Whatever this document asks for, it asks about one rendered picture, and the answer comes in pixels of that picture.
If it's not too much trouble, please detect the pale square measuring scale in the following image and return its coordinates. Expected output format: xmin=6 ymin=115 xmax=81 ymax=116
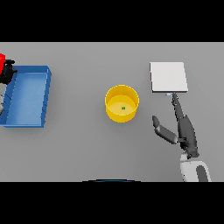
xmin=149 ymin=61 xmax=189 ymax=97

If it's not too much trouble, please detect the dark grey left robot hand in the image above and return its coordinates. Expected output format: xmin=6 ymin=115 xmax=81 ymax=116
xmin=0 ymin=59 xmax=18 ymax=86

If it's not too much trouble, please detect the yellow bowl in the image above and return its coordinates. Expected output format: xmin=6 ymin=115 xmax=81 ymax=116
xmin=104 ymin=84 xmax=140 ymax=123

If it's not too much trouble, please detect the red beaker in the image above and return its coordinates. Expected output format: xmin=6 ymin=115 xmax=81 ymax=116
xmin=0 ymin=52 xmax=7 ymax=74

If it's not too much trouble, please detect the blue tray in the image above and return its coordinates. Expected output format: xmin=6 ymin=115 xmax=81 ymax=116
xmin=0 ymin=65 xmax=53 ymax=129

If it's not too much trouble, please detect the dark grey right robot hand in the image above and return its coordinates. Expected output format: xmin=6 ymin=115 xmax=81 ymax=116
xmin=151 ymin=92 xmax=200 ymax=160

